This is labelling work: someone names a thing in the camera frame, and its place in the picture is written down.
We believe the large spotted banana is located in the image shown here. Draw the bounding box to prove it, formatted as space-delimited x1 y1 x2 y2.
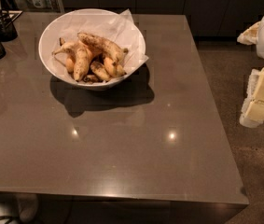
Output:
77 33 129 63

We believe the small banana front right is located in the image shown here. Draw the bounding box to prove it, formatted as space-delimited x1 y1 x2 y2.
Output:
104 57 126 77

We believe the small banana front centre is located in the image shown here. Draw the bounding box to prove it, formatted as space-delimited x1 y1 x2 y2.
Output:
90 62 111 81

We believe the white bowl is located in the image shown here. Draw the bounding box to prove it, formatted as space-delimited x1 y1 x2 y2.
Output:
37 8 147 91

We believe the dark overripe banana bottom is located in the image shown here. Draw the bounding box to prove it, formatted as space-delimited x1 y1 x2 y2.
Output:
83 74 100 83

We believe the long spotted banana left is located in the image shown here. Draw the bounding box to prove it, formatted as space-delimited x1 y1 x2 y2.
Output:
52 42 90 82

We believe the small orange banana left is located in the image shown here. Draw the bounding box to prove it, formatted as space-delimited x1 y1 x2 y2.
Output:
65 55 75 73

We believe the white paper liner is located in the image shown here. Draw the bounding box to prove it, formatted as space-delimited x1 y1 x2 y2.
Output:
58 8 148 74

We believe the white object under table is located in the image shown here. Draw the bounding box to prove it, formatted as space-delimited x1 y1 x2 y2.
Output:
0 193 39 224

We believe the black wire utensil holder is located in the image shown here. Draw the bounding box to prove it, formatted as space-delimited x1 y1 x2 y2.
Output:
0 0 18 42

